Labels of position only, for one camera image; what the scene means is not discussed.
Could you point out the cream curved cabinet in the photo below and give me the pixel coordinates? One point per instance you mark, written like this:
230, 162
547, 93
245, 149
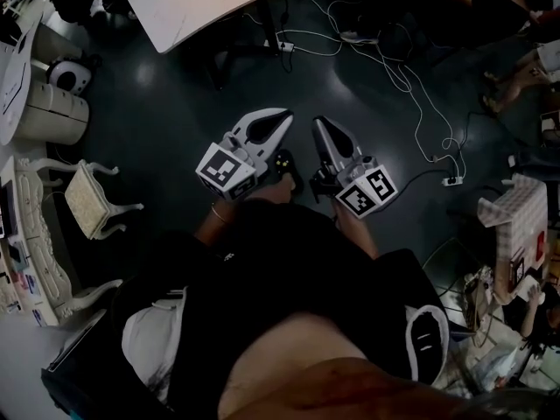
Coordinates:
57, 116

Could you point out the white power strip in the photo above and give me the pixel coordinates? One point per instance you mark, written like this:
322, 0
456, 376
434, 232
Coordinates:
452, 181
280, 45

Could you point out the person's left forearm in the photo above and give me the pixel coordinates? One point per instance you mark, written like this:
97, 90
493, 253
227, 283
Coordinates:
214, 230

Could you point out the person's left black clog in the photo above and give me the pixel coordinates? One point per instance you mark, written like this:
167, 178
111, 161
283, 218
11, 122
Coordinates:
289, 164

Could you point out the ornate white dressing table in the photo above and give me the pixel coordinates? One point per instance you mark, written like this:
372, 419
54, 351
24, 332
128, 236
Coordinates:
44, 252

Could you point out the person's face and neck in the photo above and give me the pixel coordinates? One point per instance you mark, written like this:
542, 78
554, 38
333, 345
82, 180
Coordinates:
315, 366

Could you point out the white round table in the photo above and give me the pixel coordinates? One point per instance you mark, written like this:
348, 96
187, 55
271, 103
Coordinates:
17, 86

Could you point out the person's right forearm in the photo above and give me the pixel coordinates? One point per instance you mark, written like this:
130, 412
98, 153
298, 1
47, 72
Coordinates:
356, 234

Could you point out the open laptop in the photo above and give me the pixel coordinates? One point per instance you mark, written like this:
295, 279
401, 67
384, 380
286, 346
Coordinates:
8, 210

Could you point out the white marble table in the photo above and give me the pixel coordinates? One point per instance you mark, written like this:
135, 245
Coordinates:
205, 11

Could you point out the person's black shorts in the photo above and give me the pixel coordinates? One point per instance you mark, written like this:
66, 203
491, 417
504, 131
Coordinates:
289, 217

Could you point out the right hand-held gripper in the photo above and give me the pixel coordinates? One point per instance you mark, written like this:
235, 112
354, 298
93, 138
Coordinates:
365, 195

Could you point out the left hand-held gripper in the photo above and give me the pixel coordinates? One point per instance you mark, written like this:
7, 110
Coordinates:
221, 171

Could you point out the person's left leg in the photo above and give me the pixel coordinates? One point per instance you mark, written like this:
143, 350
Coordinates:
280, 191

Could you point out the white black round appliance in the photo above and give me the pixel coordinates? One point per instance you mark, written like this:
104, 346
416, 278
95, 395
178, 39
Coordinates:
70, 77

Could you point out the ornate white cushioned stool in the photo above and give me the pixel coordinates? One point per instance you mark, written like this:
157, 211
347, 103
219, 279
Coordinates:
87, 201

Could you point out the person's black shirt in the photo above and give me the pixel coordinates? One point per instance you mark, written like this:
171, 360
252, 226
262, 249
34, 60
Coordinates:
297, 278

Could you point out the checked cloth covered table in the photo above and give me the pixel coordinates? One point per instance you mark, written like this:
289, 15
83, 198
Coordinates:
520, 221

